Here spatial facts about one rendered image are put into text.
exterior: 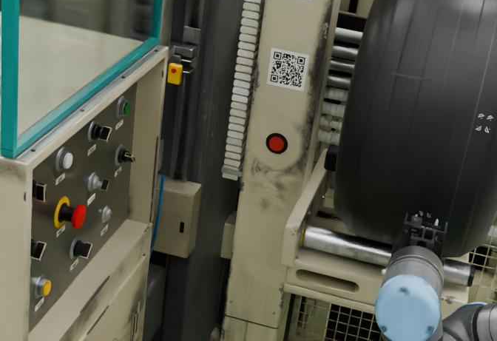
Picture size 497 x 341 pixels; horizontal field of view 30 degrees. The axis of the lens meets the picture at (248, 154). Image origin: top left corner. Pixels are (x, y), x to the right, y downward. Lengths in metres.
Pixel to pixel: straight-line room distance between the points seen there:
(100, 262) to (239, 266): 0.41
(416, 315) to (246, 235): 0.71
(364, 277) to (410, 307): 0.51
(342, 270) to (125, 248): 0.43
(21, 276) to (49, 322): 0.25
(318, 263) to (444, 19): 0.56
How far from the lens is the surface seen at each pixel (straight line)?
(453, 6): 1.66
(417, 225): 1.56
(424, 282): 1.37
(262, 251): 1.99
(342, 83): 2.22
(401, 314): 1.36
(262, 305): 2.06
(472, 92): 1.60
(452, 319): 1.51
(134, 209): 1.85
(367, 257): 1.86
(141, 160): 1.80
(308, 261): 1.87
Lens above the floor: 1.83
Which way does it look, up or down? 25 degrees down
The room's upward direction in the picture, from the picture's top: 8 degrees clockwise
